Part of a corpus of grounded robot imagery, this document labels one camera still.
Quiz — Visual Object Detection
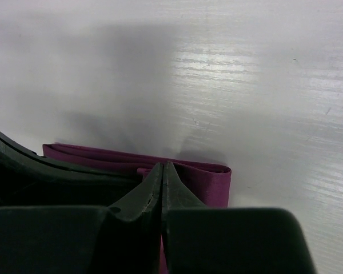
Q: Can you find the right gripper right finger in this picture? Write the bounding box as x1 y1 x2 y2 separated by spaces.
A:
161 163 316 273

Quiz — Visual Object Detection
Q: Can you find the purple cloth napkin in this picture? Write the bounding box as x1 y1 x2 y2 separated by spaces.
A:
42 143 233 274

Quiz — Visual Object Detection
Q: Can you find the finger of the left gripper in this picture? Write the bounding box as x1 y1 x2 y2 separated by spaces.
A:
0 132 142 206

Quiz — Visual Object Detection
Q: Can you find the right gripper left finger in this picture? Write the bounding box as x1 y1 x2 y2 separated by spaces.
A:
0 164 163 273

